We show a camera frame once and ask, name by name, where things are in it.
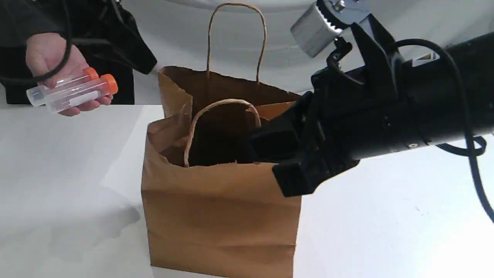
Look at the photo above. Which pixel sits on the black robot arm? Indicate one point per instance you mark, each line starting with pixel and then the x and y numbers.
pixel 432 109

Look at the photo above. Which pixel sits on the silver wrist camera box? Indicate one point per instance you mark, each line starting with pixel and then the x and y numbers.
pixel 326 20

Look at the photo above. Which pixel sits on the brown paper bag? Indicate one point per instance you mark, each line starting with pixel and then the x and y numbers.
pixel 206 211

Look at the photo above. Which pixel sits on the person's bare hand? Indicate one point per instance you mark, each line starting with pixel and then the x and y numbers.
pixel 44 52

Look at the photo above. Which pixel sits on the person's dark sleeve forearm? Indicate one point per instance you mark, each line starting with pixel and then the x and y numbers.
pixel 22 19

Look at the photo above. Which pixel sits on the clear tube orange cap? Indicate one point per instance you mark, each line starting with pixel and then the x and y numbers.
pixel 39 95
pixel 61 100

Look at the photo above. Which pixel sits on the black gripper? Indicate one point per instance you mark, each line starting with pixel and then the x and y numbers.
pixel 350 118

